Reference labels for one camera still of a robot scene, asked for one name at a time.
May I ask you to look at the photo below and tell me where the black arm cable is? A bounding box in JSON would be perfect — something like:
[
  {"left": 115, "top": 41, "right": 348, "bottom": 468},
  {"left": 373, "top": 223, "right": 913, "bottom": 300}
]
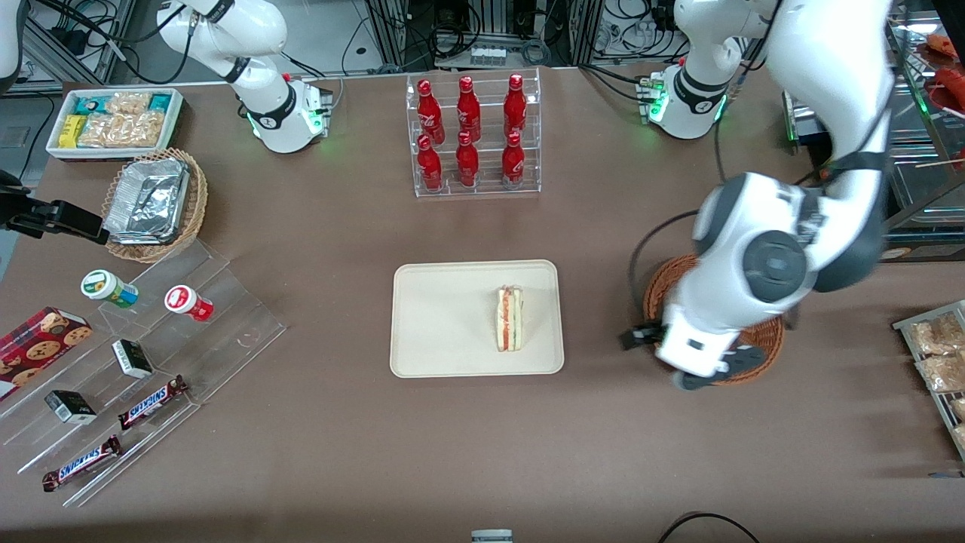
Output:
[{"left": 628, "top": 210, "right": 702, "bottom": 333}]

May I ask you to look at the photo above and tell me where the grey wire rack tray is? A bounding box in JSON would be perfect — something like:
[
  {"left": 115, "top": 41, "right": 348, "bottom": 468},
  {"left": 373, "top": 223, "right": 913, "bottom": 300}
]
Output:
[{"left": 893, "top": 300, "right": 965, "bottom": 462}]

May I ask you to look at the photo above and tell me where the red cola bottle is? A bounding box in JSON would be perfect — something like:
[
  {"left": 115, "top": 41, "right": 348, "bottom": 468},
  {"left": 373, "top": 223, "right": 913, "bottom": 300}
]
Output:
[
  {"left": 456, "top": 131, "right": 480, "bottom": 188},
  {"left": 418, "top": 134, "right": 443, "bottom": 192},
  {"left": 504, "top": 73, "right": 528, "bottom": 139},
  {"left": 417, "top": 79, "right": 446, "bottom": 144},
  {"left": 457, "top": 75, "right": 482, "bottom": 143},
  {"left": 502, "top": 132, "right": 525, "bottom": 188}
]

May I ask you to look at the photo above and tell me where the Snickers chocolate bar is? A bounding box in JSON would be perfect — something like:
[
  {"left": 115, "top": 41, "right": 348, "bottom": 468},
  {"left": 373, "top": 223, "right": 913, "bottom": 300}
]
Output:
[
  {"left": 118, "top": 375, "right": 189, "bottom": 431},
  {"left": 41, "top": 435, "right": 124, "bottom": 492}
]

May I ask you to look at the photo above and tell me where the red lid yogurt cup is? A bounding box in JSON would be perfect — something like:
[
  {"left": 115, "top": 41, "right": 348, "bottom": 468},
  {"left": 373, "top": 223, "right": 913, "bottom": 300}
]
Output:
[{"left": 164, "top": 285, "right": 214, "bottom": 323}]

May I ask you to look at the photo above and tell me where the black loose cable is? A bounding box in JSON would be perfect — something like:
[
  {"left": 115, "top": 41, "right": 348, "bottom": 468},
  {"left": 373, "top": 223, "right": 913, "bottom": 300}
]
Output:
[{"left": 657, "top": 512, "right": 762, "bottom": 543}]

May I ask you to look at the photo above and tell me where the green lid white cup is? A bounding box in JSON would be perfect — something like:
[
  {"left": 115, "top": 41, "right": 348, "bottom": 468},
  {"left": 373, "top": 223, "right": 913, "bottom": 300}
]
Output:
[{"left": 81, "top": 269, "right": 139, "bottom": 309}]

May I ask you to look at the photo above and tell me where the cream plastic tray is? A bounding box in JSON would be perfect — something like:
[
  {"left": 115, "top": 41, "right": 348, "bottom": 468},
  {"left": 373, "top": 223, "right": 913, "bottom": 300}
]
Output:
[{"left": 390, "top": 259, "right": 565, "bottom": 378}]

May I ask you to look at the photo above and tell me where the aluminium frame rack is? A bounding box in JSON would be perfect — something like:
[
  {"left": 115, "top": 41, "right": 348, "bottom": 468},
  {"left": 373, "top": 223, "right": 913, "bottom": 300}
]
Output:
[{"left": 362, "top": 0, "right": 679, "bottom": 72}]

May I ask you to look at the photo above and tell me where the light tan wicker basket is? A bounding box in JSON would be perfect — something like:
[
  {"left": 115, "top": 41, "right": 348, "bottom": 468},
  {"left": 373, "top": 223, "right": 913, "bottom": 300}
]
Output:
[{"left": 101, "top": 147, "right": 209, "bottom": 264}]

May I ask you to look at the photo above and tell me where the black electronics box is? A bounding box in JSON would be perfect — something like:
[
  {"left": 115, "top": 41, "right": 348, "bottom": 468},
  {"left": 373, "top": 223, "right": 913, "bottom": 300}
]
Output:
[{"left": 782, "top": 89, "right": 830, "bottom": 146}]

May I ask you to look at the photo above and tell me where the red tartan cookie box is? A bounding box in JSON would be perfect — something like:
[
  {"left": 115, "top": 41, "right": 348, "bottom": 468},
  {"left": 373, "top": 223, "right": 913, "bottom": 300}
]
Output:
[{"left": 0, "top": 306, "right": 93, "bottom": 403}]

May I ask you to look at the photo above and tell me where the dark brown wicker basket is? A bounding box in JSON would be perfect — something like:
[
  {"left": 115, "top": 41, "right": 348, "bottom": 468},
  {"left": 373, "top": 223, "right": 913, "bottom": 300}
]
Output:
[{"left": 643, "top": 254, "right": 785, "bottom": 386}]

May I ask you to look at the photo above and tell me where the small black box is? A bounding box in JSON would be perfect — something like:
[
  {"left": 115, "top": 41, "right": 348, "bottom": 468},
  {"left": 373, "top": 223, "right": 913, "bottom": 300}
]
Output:
[
  {"left": 44, "top": 390, "right": 98, "bottom": 425},
  {"left": 112, "top": 339, "right": 154, "bottom": 379}
]

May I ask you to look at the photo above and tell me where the clear acrylic stepped shelf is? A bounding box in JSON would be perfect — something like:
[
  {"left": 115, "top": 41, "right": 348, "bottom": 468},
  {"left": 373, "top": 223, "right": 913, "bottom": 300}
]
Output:
[{"left": 0, "top": 240, "right": 287, "bottom": 508}]

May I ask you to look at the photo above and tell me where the aluminium foil container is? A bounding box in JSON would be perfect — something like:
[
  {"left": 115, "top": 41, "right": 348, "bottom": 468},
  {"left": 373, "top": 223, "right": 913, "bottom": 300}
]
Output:
[{"left": 103, "top": 158, "right": 191, "bottom": 246}]

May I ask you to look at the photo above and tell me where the clear cracker bag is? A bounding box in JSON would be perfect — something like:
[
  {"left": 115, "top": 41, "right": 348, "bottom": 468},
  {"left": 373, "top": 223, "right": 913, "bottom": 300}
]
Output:
[
  {"left": 106, "top": 92, "right": 153, "bottom": 115},
  {"left": 121, "top": 112, "right": 167, "bottom": 148},
  {"left": 78, "top": 113, "right": 125, "bottom": 148}
]

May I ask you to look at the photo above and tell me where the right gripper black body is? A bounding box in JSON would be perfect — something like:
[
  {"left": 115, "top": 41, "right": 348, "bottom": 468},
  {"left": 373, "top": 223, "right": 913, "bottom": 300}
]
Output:
[{"left": 0, "top": 170, "right": 46, "bottom": 236}]

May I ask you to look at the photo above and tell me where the white plastic snack bin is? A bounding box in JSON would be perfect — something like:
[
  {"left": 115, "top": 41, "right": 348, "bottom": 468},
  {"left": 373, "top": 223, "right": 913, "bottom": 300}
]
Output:
[{"left": 46, "top": 87, "right": 185, "bottom": 161}]

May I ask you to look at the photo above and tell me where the clear acrylic bottle rack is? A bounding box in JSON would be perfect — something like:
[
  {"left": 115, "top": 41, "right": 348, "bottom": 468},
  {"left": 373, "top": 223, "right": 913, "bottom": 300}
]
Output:
[{"left": 406, "top": 68, "right": 542, "bottom": 198}]

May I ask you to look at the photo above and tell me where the triangular sandwich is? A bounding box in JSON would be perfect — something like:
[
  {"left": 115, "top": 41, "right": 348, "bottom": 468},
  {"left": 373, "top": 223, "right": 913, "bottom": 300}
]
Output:
[{"left": 495, "top": 285, "right": 524, "bottom": 353}]

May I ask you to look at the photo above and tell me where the glass display cabinet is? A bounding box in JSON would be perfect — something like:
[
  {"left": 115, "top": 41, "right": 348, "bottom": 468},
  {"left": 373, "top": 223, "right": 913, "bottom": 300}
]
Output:
[{"left": 878, "top": 0, "right": 965, "bottom": 265}]

